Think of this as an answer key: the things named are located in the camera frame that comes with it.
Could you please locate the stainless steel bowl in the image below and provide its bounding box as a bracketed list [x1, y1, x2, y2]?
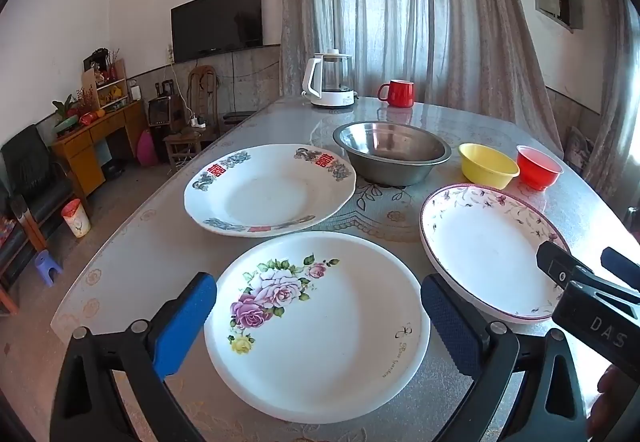
[333, 121, 452, 187]

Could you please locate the black armchair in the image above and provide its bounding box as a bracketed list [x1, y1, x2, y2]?
[0, 182, 37, 313]
[0, 124, 83, 223]

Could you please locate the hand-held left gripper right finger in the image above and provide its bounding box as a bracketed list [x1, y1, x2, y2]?
[421, 274, 588, 442]

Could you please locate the white waste bin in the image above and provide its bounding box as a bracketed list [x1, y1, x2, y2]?
[61, 198, 92, 238]

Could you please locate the white plate with purple rim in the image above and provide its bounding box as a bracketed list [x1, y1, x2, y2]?
[419, 183, 571, 324]

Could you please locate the yellow plastic bowl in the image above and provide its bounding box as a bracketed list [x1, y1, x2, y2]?
[458, 143, 521, 190]

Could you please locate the wooden cabinet with clutter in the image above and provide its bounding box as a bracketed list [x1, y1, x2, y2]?
[51, 99, 147, 195]

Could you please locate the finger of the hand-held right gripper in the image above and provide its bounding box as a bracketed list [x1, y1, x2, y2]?
[601, 247, 640, 282]
[536, 241, 591, 285]

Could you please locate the white plate with rose print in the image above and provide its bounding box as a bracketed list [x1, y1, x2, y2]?
[204, 231, 431, 424]

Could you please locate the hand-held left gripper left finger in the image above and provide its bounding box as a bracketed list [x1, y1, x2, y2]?
[49, 272, 218, 442]

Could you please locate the green potted plant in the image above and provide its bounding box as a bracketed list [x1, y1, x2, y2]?
[52, 94, 81, 124]

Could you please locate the grey side curtain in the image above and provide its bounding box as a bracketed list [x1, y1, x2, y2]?
[582, 0, 640, 203]

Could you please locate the black speaker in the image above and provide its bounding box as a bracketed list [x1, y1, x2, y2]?
[147, 96, 176, 127]

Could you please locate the white plate with red characters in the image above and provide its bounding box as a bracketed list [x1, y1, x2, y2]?
[183, 143, 357, 238]

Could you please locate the wooden shelf with ornaments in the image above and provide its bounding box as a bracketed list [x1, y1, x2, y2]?
[81, 48, 128, 110]

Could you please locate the pink plastic object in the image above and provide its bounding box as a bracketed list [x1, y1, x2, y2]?
[136, 129, 156, 168]

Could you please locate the red mug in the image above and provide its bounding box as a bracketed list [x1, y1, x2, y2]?
[377, 79, 416, 108]

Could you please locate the white glass electric kettle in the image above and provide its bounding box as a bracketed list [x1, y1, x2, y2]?
[301, 49, 357, 109]

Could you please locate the person's right hand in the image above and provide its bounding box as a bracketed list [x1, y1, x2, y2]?
[586, 364, 640, 442]

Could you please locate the red plastic bowl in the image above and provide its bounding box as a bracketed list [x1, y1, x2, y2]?
[516, 145, 564, 191]

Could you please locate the black wall television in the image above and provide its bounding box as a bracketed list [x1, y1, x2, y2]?
[170, 0, 263, 64]

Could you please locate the grey sheer curtain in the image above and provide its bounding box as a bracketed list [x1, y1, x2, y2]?
[279, 0, 563, 158]

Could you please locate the wooden chair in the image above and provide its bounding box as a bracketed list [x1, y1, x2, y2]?
[164, 65, 221, 173]

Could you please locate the purple plastic stool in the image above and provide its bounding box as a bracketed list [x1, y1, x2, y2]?
[34, 249, 64, 288]

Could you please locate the patterned cushion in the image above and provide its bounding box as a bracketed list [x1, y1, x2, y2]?
[565, 126, 596, 175]

